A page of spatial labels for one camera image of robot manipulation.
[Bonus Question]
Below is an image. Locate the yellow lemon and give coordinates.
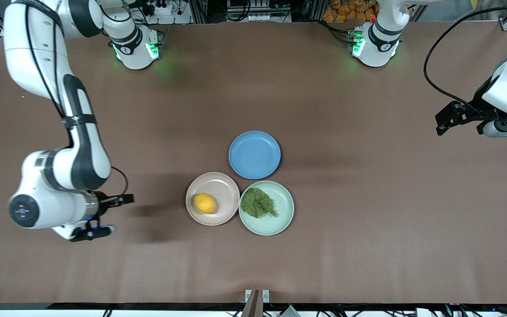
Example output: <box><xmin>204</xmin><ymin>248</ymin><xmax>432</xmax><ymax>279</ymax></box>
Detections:
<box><xmin>193</xmin><ymin>193</ymin><xmax>217</xmax><ymax>214</ymax></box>

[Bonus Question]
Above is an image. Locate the green lettuce leaf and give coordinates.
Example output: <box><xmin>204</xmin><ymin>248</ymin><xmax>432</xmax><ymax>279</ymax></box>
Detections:
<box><xmin>240</xmin><ymin>188</ymin><xmax>279</xmax><ymax>219</ymax></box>

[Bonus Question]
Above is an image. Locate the pale pink plate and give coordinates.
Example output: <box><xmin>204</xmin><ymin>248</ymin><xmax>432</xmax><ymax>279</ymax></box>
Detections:
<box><xmin>186</xmin><ymin>172</ymin><xmax>240</xmax><ymax>226</ymax></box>

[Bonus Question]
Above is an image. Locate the blue plate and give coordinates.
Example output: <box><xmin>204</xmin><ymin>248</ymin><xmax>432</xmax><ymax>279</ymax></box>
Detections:
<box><xmin>228</xmin><ymin>131</ymin><xmax>281</xmax><ymax>180</ymax></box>

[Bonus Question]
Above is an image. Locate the pile of orange fruits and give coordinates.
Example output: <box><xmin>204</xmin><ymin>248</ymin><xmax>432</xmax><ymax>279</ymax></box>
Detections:
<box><xmin>323</xmin><ymin>0</ymin><xmax>379</xmax><ymax>23</ymax></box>

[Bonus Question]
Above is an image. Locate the mint green plate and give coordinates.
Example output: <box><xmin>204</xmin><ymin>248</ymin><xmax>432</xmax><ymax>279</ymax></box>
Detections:
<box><xmin>239</xmin><ymin>181</ymin><xmax>294</xmax><ymax>236</ymax></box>

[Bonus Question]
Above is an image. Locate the white power strip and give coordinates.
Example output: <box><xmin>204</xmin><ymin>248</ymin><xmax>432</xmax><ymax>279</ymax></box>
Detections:
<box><xmin>147</xmin><ymin>0</ymin><xmax>189</xmax><ymax>16</ymax></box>

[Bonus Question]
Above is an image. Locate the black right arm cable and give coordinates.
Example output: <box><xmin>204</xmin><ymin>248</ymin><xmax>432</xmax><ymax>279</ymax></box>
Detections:
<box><xmin>25</xmin><ymin>0</ymin><xmax>129</xmax><ymax>196</ymax></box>

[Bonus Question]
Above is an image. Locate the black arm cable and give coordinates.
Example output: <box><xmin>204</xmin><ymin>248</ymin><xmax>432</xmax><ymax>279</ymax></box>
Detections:
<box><xmin>423</xmin><ymin>6</ymin><xmax>507</xmax><ymax>115</ymax></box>
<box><xmin>25</xmin><ymin>0</ymin><xmax>129</xmax><ymax>196</ymax></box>

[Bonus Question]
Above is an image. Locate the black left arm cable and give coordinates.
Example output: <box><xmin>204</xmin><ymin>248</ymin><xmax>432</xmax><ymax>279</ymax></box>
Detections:
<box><xmin>423</xmin><ymin>6</ymin><xmax>507</xmax><ymax>115</ymax></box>

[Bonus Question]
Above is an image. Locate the grey camera stand pole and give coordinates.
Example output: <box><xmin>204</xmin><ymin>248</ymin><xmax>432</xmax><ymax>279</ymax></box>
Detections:
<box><xmin>241</xmin><ymin>289</ymin><xmax>261</xmax><ymax>317</ymax></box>

